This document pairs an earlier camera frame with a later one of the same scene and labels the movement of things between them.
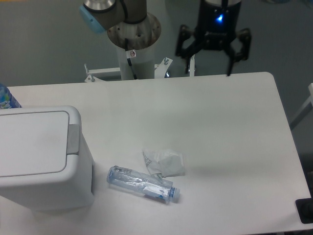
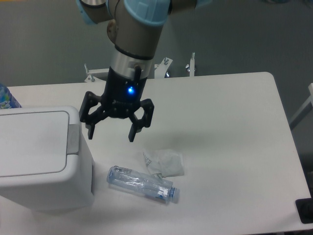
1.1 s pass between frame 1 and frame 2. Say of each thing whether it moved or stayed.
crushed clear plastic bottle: stayed
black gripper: moved
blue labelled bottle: stayed
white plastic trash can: stayed
